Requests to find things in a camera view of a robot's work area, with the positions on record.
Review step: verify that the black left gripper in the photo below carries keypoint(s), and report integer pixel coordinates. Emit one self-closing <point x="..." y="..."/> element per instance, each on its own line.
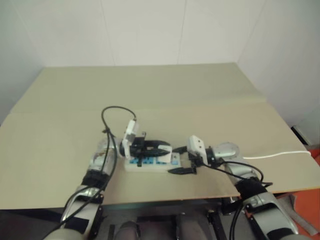
<point x="137" y="148"/>

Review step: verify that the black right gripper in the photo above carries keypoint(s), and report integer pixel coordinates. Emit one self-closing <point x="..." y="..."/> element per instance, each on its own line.
<point x="194" y="160"/>

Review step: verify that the white charger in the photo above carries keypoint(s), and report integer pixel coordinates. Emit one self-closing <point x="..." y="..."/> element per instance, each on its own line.
<point x="167" y="157"/>

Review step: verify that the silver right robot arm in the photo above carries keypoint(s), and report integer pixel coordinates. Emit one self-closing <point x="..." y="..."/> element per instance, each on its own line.
<point x="250" y="172"/>

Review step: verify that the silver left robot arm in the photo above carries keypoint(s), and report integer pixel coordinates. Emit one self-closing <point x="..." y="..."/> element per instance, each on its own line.
<point x="86" y="192"/>

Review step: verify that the white power strip blue sockets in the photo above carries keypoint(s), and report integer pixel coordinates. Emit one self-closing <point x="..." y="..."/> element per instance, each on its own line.
<point x="150" y="169"/>

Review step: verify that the grey felt strip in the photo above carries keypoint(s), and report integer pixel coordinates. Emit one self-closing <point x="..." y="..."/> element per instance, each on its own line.
<point x="300" y="217"/>

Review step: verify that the dark rounded shape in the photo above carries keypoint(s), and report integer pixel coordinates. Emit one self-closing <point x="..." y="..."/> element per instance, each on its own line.
<point x="128" y="231"/>

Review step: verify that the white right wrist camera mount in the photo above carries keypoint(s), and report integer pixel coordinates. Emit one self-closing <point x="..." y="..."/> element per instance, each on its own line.
<point x="197" y="145"/>

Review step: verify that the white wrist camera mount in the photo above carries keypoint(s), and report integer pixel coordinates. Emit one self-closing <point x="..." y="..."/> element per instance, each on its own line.
<point x="130" y="131"/>
<point x="197" y="145"/>

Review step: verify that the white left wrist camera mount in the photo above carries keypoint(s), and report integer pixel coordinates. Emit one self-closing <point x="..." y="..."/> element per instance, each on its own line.
<point x="130" y="131"/>

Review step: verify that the black table frame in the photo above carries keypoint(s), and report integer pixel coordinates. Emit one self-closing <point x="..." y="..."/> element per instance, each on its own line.
<point x="217" y="225"/>

